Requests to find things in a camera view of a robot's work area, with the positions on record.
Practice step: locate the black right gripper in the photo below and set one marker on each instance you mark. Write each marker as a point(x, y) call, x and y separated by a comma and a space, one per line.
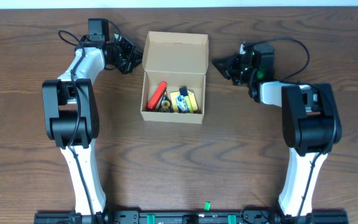
point(225, 66)

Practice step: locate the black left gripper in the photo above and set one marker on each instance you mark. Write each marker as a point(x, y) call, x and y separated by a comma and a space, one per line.
point(133, 55)

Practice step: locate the red black stapler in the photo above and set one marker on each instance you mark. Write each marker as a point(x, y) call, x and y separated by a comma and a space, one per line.
point(151, 105)

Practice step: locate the brown cardboard box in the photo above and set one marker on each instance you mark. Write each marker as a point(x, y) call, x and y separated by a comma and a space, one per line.
point(179, 60)

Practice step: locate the yellow sticky note pad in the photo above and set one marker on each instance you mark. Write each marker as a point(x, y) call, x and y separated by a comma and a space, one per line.
point(191, 94)

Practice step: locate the yellow blue highlighter marker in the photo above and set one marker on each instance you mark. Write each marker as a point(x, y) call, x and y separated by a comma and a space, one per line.
point(184, 94)

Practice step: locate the black yellow correction tape dispenser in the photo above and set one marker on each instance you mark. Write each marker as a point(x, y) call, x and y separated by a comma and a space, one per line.
point(165, 104)

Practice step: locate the blue white staples box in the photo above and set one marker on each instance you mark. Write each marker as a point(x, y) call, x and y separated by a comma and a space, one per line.
point(181, 104)

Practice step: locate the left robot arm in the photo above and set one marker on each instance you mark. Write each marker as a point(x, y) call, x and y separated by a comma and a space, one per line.
point(72, 119)

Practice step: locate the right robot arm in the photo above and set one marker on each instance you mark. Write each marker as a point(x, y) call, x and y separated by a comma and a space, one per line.
point(310, 123)

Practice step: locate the small green clip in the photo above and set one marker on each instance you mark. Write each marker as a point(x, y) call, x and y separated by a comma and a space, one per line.
point(207, 206)

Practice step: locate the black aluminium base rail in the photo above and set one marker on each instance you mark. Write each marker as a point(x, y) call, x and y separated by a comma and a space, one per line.
point(245, 216)

